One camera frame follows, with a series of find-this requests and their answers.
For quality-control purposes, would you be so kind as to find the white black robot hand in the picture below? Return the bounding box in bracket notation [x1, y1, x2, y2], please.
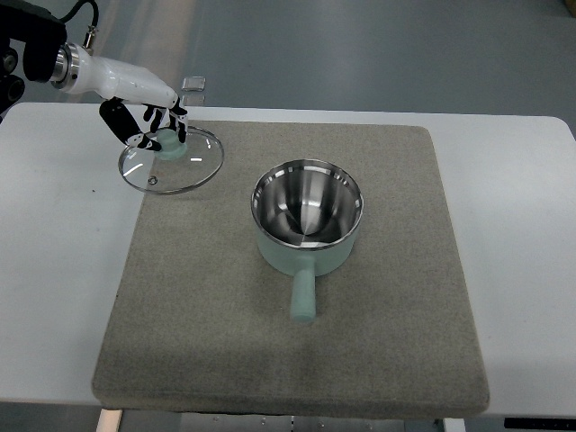
[50, 43, 187, 151]

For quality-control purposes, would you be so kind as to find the glass lid with green knob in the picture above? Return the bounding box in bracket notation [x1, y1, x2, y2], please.
[118, 127, 224, 195]

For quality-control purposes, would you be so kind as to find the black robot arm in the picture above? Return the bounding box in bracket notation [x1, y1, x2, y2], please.
[1, 1, 67, 113]

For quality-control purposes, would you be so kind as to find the small clear floor plate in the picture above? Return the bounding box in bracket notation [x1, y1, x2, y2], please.
[181, 76, 206, 92]

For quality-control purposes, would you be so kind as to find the mint green saucepan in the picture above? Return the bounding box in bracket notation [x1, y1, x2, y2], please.
[250, 159, 364, 323]

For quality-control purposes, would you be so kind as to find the grey felt mat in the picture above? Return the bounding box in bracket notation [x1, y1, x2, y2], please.
[92, 121, 490, 419]

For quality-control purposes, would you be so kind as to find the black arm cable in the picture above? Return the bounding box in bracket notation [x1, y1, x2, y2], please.
[58, 0, 101, 49]

